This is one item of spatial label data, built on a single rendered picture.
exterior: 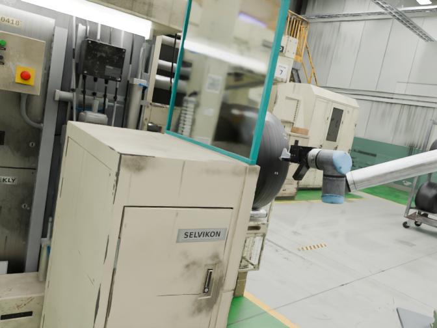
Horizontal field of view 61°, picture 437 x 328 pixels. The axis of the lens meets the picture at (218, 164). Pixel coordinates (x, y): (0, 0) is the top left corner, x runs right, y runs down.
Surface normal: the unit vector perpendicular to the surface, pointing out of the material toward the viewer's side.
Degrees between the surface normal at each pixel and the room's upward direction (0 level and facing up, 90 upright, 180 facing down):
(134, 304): 90
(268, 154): 76
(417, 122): 90
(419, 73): 90
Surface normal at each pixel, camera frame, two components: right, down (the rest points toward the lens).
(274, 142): 0.57, -0.25
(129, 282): 0.54, 0.22
